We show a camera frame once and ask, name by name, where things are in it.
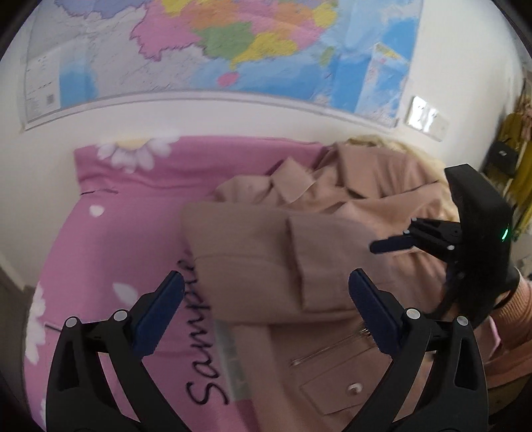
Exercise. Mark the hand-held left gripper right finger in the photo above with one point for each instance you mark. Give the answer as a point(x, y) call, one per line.
point(372, 311)

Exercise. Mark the cream coat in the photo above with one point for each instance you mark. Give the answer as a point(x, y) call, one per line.
point(399, 143)

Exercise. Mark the yellow hanging garment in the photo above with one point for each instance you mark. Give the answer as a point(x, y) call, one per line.
point(519, 182)

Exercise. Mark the black handbag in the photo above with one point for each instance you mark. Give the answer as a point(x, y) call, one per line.
point(503, 155)

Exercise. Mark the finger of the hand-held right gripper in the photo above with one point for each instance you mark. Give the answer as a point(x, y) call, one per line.
point(455, 274)
point(390, 244)

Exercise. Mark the pink coat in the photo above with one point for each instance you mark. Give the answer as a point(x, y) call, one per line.
point(332, 199)

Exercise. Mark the colourful wall map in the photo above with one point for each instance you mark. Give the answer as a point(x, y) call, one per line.
point(208, 62)

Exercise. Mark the pink floral bed sheet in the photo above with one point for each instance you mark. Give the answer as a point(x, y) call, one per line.
point(124, 232)

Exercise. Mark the white wall socket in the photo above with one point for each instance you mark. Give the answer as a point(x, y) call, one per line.
point(414, 111)
point(428, 118)

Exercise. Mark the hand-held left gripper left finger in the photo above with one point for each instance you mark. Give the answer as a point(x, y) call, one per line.
point(160, 311)

